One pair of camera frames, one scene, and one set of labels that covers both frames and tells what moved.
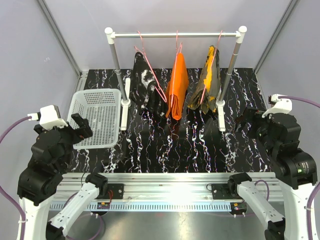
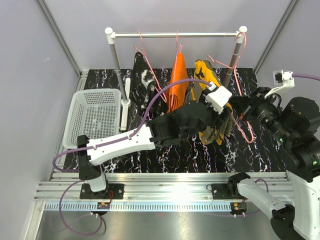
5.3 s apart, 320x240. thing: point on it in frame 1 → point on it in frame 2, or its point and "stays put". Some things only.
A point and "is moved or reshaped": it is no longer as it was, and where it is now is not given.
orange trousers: x=178 y=87 stays put
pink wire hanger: x=142 y=52 stays put
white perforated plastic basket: x=102 y=108 stays put
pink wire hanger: x=209 y=67 → x=234 y=68
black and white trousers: x=146 y=90 stays put
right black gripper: x=249 y=114 → x=246 y=106
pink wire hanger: x=178 y=50 stays put
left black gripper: x=84 y=128 → x=217 y=118
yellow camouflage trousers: x=207 y=91 is moved or reshaped
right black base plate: x=221 y=191 stays put
